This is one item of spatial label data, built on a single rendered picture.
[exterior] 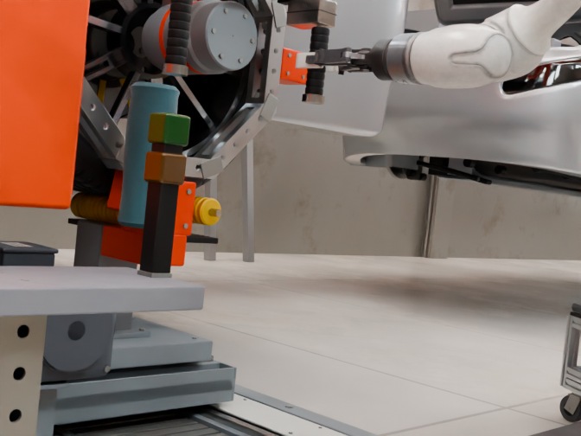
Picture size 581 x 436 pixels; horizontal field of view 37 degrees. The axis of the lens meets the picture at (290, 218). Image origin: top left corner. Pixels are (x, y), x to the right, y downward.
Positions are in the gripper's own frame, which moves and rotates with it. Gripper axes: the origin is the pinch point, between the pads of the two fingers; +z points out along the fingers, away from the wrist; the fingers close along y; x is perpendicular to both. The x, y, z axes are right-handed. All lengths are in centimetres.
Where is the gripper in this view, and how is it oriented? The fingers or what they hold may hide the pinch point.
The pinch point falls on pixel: (316, 62)
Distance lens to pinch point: 173.2
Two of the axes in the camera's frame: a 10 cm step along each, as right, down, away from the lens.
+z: -7.0, -1.0, 7.0
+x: 1.0, -9.9, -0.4
